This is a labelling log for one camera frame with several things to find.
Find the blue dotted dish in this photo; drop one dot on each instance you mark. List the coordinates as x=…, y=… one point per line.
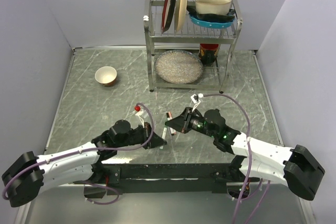
x=212, y=25

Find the speckled grey plate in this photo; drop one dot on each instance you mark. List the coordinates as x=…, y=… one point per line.
x=178, y=67

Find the beige plate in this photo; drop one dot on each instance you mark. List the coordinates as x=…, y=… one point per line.
x=179, y=15

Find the cream ceramic bowl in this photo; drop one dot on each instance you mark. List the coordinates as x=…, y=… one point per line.
x=217, y=7

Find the red black plate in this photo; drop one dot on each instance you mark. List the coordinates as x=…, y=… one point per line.
x=167, y=14

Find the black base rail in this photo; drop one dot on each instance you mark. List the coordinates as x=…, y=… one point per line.
x=168, y=178

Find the small cream bowl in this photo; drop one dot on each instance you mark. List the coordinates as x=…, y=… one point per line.
x=106, y=76

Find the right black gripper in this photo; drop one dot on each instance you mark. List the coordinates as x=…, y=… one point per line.
x=182, y=123

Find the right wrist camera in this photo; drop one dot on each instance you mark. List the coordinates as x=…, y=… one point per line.
x=197, y=98

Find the green white pen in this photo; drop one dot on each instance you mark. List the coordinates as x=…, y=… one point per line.
x=164, y=133

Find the black dish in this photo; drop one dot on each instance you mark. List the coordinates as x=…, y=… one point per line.
x=214, y=18

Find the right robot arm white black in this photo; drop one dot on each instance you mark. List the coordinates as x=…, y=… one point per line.
x=295, y=167

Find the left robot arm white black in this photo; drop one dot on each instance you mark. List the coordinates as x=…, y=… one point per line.
x=31, y=175

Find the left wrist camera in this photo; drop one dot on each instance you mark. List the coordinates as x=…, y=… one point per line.
x=141, y=113

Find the red black mug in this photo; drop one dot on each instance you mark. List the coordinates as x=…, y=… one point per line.
x=208, y=53

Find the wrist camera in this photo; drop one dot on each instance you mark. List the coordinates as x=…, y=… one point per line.
x=141, y=113
x=197, y=98

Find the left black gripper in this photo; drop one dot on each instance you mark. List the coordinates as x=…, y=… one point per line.
x=155, y=140

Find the steel dish rack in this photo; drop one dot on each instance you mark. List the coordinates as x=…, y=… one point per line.
x=189, y=38

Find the white pen orange cap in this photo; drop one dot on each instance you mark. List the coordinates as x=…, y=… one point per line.
x=172, y=130

